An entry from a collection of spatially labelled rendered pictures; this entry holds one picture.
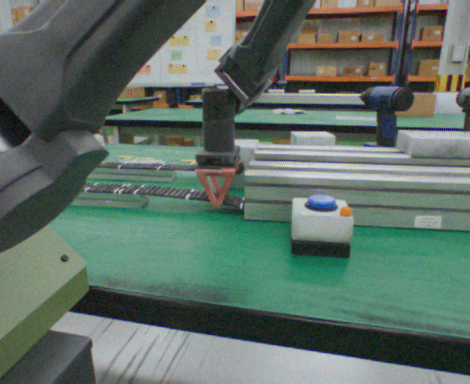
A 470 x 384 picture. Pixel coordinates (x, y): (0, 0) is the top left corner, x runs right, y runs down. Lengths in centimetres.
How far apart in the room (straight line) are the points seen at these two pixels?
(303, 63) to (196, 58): 768
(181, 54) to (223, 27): 47
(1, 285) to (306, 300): 30
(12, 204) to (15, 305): 17
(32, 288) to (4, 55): 23
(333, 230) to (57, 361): 35
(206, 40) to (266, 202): 309
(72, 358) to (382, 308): 31
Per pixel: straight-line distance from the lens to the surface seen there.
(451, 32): 662
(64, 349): 39
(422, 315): 45
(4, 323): 37
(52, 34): 22
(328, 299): 44
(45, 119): 22
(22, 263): 41
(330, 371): 118
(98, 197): 74
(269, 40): 52
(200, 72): 364
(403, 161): 83
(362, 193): 63
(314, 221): 50
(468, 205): 68
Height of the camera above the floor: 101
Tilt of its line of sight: 17 degrees down
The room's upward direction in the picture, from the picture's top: straight up
